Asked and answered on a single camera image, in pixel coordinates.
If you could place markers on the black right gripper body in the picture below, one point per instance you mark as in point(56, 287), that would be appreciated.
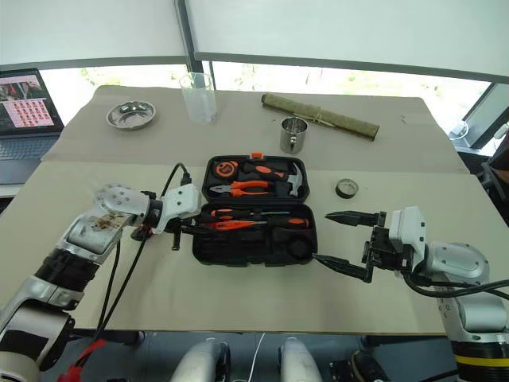
point(381, 246)

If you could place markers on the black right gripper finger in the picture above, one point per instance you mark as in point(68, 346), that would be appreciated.
point(352, 219)
point(350, 268)

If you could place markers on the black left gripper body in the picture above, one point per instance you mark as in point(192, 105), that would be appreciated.
point(179, 225)

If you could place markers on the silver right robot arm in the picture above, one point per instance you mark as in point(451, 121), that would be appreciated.
point(463, 262)

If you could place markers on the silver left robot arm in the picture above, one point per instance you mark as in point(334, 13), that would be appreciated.
point(85, 232)

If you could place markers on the black plastic tool case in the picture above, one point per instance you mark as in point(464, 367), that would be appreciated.
point(254, 246)

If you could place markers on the black electrical tape roll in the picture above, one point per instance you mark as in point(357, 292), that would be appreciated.
point(346, 188)

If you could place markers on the black orange slim screwdriver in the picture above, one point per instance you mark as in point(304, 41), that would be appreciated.
point(230, 213)

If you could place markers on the orange black tape measure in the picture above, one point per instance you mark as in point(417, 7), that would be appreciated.
point(224, 169)

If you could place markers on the beige table cover sheet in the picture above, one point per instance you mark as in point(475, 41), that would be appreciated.
point(238, 294)
point(246, 135)

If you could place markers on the black device under table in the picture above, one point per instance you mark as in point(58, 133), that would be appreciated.
point(358, 366)

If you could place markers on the stainless steel mug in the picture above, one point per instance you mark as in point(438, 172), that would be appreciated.
point(293, 137)

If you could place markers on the silver rounded robot leg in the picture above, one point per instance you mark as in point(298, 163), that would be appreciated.
point(200, 360)
point(299, 360)

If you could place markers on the rolled bamboo mat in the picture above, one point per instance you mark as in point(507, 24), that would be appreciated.
point(320, 116)

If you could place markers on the round stainless steel dish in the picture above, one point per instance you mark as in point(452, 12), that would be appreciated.
point(131, 115)

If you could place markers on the clear plastic cup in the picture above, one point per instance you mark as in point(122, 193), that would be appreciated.
point(197, 99)

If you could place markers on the dark chair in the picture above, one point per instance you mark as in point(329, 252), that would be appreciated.
point(497, 175)

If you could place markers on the open laptop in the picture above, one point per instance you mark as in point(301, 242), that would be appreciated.
point(24, 119)

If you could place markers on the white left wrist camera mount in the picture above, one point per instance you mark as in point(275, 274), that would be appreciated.
point(182, 202)

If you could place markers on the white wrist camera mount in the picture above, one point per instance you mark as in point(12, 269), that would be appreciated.
point(406, 230)
point(182, 202)

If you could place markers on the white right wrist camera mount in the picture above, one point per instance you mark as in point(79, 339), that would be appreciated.
point(406, 230)

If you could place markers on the dark window frame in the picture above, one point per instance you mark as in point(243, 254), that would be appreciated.
point(278, 59)

